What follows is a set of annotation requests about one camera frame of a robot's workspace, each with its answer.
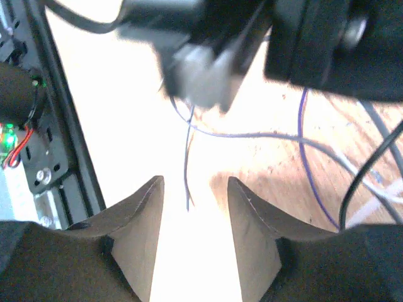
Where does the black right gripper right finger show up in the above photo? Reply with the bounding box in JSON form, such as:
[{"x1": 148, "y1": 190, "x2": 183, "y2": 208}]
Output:
[{"x1": 227, "y1": 177, "x2": 402, "y2": 301}]

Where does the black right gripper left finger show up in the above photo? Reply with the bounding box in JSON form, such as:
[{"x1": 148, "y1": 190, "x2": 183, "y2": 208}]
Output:
[{"x1": 1, "y1": 176, "x2": 164, "y2": 301}]

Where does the black wire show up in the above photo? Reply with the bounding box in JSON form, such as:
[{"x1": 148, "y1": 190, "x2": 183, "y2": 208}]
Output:
[{"x1": 339, "y1": 122, "x2": 403, "y2": 230}]

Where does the purple wire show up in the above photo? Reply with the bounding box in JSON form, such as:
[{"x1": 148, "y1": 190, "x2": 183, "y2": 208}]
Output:
[{"x1": 169, "y1": 87, "x2": 341, "y2": 230}]

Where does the grey wire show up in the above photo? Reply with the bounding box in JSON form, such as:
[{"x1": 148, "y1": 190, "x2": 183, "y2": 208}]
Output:
[{"x1": 251, "y1": 100, "x2": 403, "y2": 218}]

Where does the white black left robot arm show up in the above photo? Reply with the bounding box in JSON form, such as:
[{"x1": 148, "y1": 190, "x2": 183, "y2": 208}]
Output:
[{"x1": 45, "y1": 1, "x2": 402, "y2": 111}]

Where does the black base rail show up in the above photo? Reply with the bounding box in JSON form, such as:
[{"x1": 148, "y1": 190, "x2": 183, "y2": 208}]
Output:
[{"x1": 1, "y1": 1, "x2": 106, "y2": 230}]

